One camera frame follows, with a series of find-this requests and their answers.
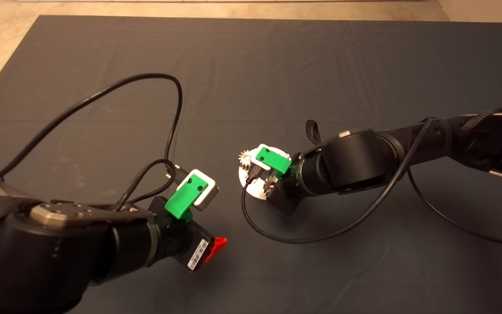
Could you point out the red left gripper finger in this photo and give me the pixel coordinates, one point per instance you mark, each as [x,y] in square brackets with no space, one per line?
[216,247]

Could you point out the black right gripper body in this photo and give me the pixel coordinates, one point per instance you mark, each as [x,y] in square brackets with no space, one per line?
[307,176]

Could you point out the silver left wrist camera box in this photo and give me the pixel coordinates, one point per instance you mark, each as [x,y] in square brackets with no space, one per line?
[209,198]

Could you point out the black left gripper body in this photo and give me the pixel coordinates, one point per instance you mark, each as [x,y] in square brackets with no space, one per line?
[181,240]

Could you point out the green left camera mount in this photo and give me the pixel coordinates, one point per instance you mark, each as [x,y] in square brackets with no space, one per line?
[182,197]

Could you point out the green right camera mount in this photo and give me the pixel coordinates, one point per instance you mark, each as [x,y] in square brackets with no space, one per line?
[273,160]

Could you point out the dark grey table cloth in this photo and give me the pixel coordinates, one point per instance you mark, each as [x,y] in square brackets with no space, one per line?
[320,65]

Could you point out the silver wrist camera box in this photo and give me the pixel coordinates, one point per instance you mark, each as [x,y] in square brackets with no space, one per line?
[256,162]
[209,198]

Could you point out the steel planetary gear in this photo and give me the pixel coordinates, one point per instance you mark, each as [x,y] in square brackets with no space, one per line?
[270,185]
[244,159]

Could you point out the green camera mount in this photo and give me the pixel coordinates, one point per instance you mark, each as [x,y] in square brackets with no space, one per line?
[273,160]
[182,197]

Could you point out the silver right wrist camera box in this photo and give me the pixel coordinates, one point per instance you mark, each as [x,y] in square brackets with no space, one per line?
[256,162]

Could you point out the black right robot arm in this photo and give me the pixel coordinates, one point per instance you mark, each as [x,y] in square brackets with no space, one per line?
[429,139]

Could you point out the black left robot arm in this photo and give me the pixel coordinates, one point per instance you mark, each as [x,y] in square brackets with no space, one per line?
[37,261]

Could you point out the round metal carrier plate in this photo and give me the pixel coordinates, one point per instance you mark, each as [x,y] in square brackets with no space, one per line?
[255,189]

